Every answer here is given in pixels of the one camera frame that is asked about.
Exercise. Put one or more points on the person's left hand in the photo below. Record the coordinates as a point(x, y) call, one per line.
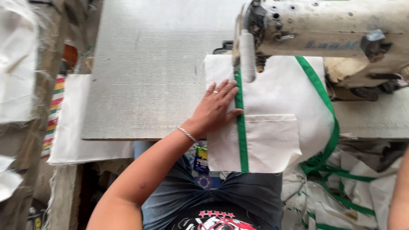
point(212, 111)

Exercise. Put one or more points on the white fabric bag green trim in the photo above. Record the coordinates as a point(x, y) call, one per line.
point(278, 105)

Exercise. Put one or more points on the white sewing machine lamp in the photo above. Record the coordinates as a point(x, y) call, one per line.
point(247, 54)

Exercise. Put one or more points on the person's blue jeans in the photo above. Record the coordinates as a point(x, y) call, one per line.
point(198, 198)

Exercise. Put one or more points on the person's black printed shirt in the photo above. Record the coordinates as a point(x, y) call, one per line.
point(214, 222)

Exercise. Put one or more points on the stack of white fabric pieces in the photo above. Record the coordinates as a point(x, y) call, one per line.
point(80, 127)

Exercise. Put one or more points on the worn beige sewing machine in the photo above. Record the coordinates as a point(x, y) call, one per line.
point(326, 28)

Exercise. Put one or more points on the multicolour striped cloth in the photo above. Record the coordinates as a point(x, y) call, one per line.
point(53, 111)

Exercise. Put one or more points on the white crumpled fabric sheet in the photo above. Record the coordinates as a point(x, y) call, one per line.
point(16, 60)

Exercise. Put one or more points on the small white fabric scrap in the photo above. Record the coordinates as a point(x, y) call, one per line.
point(8, 179)

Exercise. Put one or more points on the frayed wooden post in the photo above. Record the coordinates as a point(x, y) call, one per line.
point(35, 105)

